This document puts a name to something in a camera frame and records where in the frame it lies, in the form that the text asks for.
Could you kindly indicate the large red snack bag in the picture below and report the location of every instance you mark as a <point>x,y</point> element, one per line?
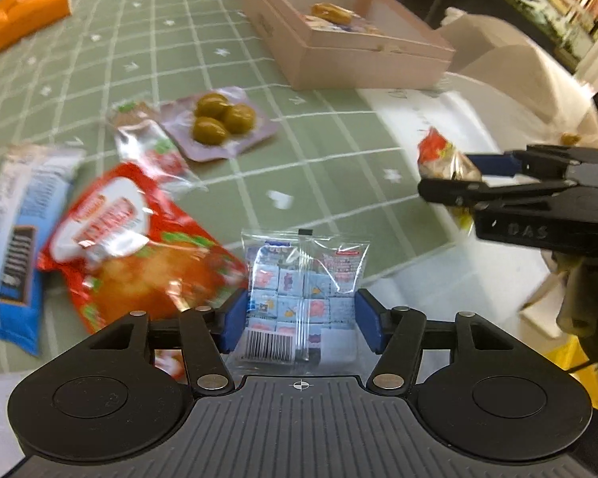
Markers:
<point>125,246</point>

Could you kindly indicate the blue white snack bag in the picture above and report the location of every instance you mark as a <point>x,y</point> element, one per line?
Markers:
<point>35,183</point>

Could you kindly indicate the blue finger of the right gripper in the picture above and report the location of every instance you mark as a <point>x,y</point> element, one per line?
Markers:
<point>537,161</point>
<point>464,193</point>

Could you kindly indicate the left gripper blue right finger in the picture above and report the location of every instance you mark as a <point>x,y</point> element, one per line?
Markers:
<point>395,335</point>

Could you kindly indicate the clear blue tile snack pack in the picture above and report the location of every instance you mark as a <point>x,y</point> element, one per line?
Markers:
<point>300,299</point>

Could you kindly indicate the brown lollipop clear wrapper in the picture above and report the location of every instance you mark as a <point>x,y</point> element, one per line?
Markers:
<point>139,138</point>

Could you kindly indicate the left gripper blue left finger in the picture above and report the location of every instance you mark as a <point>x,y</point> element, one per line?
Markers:
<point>206,335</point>

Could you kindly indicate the small red yellow snack pack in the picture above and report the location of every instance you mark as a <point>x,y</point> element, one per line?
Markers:
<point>439,158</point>

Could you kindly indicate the orange tissue box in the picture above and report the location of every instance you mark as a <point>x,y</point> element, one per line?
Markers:
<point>22,18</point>

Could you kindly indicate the pink open gift box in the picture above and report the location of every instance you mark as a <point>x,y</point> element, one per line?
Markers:
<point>386,46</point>

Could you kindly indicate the green olives purple pack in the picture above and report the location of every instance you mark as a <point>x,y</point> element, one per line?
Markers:
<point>216,125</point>

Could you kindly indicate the pastry snack in box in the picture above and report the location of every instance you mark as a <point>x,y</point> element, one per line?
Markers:
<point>332,13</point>

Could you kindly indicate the cream covered chair right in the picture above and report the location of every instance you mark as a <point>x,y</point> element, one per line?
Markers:
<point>522,94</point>

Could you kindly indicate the green grid tablecloth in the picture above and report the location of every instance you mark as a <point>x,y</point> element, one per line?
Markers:
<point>331,165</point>

